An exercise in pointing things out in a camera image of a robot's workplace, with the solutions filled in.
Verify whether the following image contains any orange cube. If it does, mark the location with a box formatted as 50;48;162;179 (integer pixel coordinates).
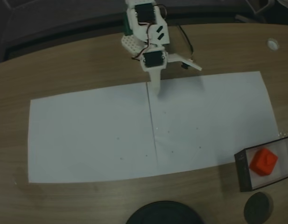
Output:
249;147;279;176

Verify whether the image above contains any brown box white inside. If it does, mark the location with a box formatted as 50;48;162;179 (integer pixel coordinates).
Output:
234;134;288;193

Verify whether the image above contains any white paper sheet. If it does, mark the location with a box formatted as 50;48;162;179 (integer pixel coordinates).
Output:
28;82;158;184
146;71;283;175

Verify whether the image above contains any white round cap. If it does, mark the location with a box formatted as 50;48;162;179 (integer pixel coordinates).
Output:
267;38;280;50

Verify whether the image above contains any black stand with round base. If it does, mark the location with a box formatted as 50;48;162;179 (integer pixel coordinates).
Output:
125;200;205;224

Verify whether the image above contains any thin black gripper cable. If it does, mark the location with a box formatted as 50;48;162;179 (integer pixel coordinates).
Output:
178;24;195;69

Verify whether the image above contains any round table cable grommet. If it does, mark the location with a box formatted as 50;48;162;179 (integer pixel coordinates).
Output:
243;192;274;224

